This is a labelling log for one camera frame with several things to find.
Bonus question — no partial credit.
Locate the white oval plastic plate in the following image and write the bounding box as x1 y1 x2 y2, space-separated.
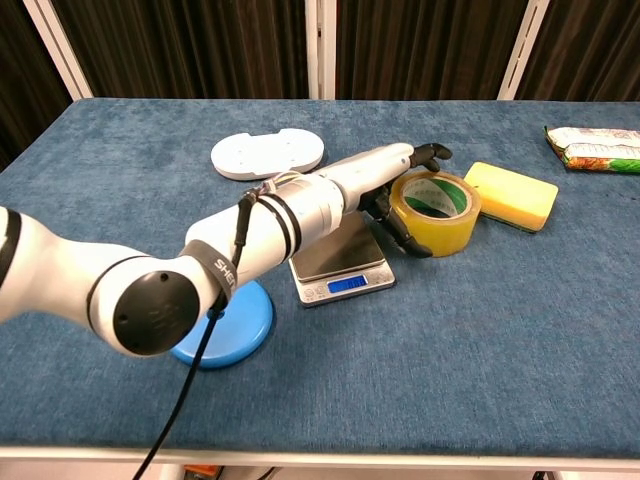
209 127 325 181

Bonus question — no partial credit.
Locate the blue round disc with hole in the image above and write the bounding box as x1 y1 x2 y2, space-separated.
168 279 276 370

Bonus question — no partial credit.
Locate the orange object under table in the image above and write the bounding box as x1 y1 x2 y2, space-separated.
183 465 225 480

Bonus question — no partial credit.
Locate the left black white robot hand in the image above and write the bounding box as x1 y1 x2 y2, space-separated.
318 142 454 259

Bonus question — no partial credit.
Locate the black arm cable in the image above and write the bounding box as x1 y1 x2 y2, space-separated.
131 191 260 480

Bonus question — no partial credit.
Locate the white green snack packet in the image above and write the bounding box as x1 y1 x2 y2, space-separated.
560 142 640 175
543 124 640 149

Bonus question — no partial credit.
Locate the digital kitchen scale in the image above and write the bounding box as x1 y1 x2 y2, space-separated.
288 213 398 308

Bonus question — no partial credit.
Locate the white slanted frame post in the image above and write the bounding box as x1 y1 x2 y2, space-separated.
496 0 552 101
22 0 95 100

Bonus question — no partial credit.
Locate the white vertical frame post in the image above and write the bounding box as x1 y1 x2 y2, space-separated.
304 0 338 100

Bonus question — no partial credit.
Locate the yellow transparent tape roll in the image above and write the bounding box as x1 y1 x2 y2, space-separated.
388 170 484 258

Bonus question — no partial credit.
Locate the blue fabric table cloth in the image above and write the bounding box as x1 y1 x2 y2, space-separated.
0 97 640 447

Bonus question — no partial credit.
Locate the yellow sponge with green base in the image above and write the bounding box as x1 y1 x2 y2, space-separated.
462 161 560 235

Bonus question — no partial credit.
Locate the white table frame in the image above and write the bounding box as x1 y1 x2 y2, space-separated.
0 441 640 480

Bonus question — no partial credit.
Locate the black velcro strap with print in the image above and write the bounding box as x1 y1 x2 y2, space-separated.
181 239 239 312

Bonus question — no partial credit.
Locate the dark pleated curtain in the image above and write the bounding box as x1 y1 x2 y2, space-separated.
0 0 640 171

